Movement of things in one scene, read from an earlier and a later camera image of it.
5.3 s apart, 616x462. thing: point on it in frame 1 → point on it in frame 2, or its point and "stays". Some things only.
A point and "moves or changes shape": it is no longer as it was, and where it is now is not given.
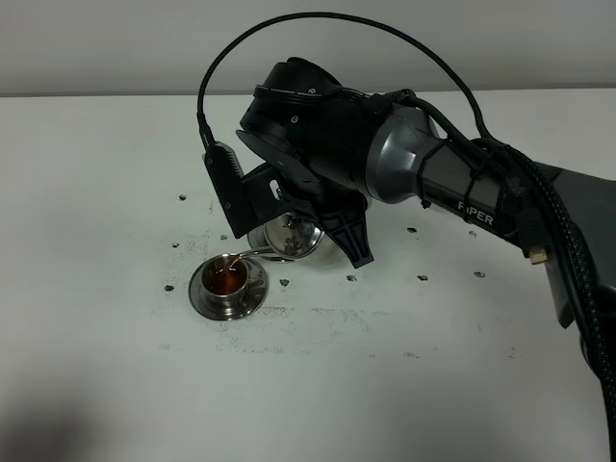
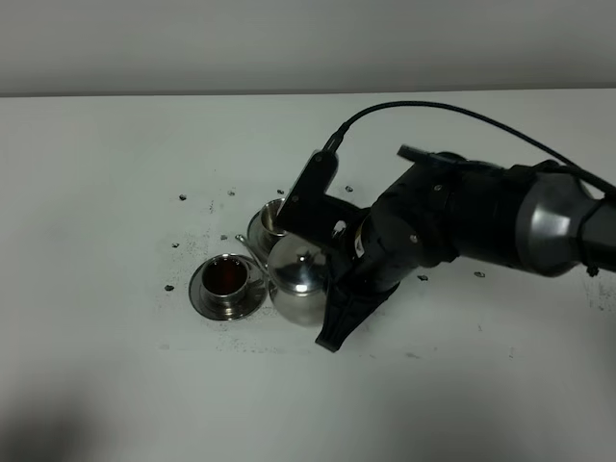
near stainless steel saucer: [254, 295] stays
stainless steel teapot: [289, 237] moves or changes shape
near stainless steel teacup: [225, 279] stays
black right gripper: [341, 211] → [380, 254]
